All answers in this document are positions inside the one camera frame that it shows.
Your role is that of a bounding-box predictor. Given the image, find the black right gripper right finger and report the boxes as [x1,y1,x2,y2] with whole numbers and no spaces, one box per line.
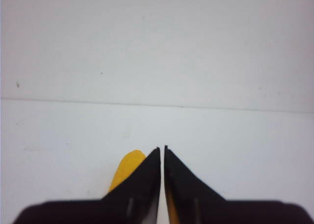
[164,145,226,224]

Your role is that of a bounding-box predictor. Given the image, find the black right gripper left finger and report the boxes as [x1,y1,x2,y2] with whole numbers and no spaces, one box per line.
[102,147,161,224]

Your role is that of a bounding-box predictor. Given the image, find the yellow corn cob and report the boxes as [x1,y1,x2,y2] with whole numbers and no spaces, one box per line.
[108,150,146,193]

